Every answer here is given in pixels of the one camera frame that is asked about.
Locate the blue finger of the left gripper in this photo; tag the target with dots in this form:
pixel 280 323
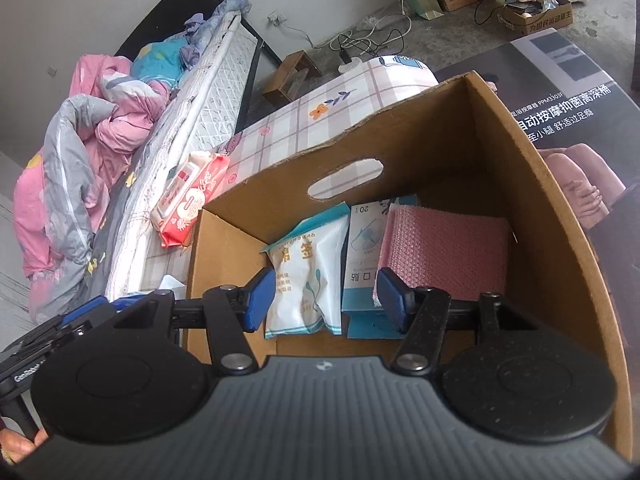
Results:
pixel 83 309

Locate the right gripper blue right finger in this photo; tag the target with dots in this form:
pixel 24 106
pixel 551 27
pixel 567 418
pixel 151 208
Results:
pixel 420 315

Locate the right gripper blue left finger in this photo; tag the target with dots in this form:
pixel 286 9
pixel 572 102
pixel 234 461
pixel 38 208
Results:
pixel 230 312

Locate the blue white glove pack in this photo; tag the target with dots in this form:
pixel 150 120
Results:
pixel 365 320

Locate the white cotton swab pack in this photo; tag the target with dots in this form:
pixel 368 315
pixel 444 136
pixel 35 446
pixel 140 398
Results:
pixel 308 265

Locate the person left hand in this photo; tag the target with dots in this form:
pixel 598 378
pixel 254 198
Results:
pixel 15 447

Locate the red wet wipes pack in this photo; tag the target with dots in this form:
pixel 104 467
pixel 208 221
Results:
pixel 193 184

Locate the pink grey quilt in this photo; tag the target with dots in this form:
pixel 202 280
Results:
pixel 61 196

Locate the brown cardboard box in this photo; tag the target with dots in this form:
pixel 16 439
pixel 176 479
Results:
pixel 458 148

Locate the checkered floral tablecloth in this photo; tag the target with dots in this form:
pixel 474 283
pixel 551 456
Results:
pixel 323 113

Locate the dark printed appliance box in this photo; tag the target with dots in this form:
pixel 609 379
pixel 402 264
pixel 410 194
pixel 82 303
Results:
pixel 587 130

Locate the small brown wooden stool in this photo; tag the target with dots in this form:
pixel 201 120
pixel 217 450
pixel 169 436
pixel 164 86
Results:
pixel 286 81

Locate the black bed headboard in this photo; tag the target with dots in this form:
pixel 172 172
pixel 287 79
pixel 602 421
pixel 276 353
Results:
pixel 167 18

